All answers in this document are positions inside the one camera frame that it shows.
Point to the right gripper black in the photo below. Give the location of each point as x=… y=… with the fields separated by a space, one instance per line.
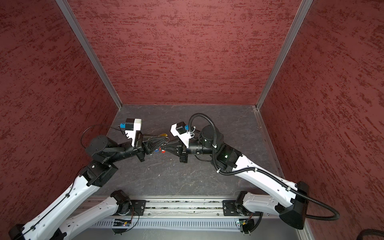
x=182 y=150

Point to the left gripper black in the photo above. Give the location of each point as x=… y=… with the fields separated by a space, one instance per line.
x=154 y=141

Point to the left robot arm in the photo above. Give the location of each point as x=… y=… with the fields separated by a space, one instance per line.
x=55 y=222

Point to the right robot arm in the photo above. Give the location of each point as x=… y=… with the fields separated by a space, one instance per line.
x=287 y=199

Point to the left circuit board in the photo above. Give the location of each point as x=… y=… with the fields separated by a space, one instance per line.
x=122 y=223

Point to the circuit board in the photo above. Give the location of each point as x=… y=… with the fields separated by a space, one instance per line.
x=246 y=226
x=122 y=223

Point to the right circuit board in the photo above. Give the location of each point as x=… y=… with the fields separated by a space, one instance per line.
x=246 y=226

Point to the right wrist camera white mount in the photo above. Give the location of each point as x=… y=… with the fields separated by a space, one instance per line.
x=182 y=131

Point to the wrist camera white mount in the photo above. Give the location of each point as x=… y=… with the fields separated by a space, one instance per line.
x=182 y=131
x=130 y=128

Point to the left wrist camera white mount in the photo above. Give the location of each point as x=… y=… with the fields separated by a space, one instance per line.
x=130 y=128

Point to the aluminium mounting rail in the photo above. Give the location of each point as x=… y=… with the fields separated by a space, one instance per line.
x=189 y=206

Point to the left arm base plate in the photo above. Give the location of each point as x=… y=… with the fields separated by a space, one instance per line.
x=136 y=207

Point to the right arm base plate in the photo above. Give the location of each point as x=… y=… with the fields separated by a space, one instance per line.
x=232 y=208

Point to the white slotted cable duct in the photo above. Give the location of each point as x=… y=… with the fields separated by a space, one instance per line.
x=229 y=225

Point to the left aluminium corner post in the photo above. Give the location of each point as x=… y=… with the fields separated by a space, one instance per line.
x=79 y=33

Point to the aluminium corner post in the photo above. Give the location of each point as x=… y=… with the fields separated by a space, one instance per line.
x=79 y=33
x=290 y=37

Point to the right aluminium corner post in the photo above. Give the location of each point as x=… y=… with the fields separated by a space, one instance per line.
x=290 y=37

